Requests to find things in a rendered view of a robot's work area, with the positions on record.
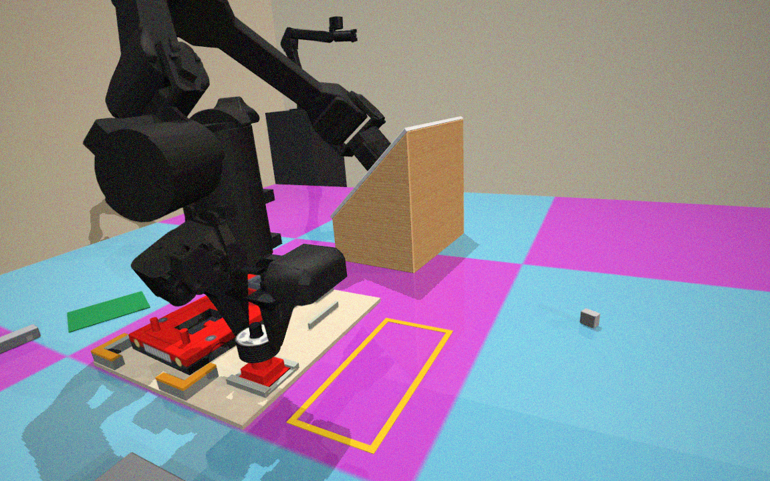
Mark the green flat rectangular strip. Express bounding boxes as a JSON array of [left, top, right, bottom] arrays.
[[67, 291, 150, 333]]

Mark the yellow rectangular outline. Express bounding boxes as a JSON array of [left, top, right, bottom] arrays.
[[286, 318, 453, 454]]

